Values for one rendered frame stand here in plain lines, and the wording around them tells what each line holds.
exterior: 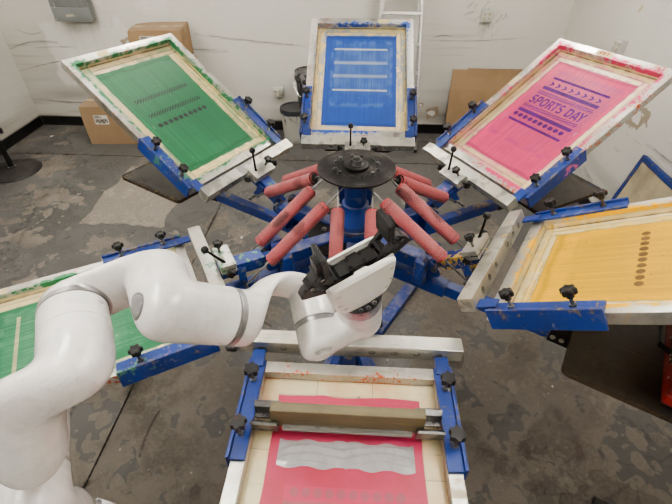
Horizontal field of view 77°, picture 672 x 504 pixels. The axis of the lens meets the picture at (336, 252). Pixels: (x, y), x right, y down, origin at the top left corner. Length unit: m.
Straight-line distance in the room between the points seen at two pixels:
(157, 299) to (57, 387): 0.13
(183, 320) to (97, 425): 2.12
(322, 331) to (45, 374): 0.37
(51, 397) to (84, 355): 0.05
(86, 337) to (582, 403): 2.51
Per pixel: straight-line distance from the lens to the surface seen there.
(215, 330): 0.59
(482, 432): 2.45
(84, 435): 2.65
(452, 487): 1.20
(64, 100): 6.09
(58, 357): 0.57
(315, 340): 0.69
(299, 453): 1.23
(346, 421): 1.20
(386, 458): 1.23
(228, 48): 5.06
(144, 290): 0.58
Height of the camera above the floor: 2.08
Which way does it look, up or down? 40 degrees down
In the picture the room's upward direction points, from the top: straight up
